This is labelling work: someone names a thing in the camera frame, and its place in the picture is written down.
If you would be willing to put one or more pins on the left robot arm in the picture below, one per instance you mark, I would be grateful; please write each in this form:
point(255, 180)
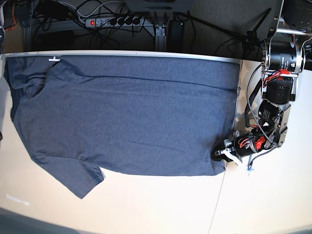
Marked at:
point(285, 51)

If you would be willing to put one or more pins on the black power adapter brick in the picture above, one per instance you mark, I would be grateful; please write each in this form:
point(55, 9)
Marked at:
point(175, 36)

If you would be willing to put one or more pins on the black tripod stand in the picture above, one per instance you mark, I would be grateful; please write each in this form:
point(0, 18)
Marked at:
point(249, 41)

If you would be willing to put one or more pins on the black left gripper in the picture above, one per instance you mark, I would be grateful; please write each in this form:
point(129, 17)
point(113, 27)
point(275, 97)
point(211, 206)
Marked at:
point(240, 146)

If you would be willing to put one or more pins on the blue grey T-shirt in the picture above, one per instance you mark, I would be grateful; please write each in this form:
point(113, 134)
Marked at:
point(133, 115)

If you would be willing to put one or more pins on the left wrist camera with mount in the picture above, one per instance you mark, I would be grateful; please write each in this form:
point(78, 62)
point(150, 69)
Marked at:
point(229, 154)

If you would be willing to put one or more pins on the white power strip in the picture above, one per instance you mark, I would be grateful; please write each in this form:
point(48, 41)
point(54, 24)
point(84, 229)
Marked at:
point(107, 22)

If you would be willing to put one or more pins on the aluminium frame post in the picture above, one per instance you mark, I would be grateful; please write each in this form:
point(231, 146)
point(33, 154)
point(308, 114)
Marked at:
point(160, 26)

